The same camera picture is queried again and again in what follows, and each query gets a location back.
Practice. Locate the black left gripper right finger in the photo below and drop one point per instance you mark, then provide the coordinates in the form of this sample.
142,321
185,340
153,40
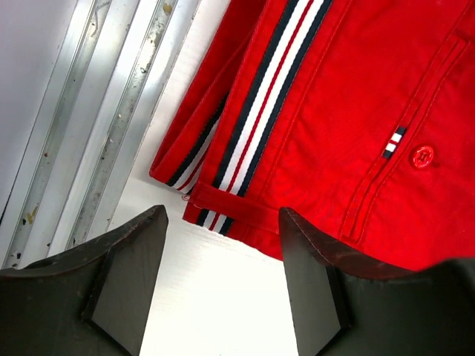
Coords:
344,302

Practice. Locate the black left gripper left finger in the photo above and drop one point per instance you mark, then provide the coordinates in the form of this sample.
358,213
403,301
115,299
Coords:
93,299

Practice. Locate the red trousers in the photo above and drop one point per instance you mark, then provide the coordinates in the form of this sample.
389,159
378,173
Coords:
358,115

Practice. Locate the aluminium table frame rail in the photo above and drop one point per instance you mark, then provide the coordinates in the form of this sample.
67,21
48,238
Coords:
111,70

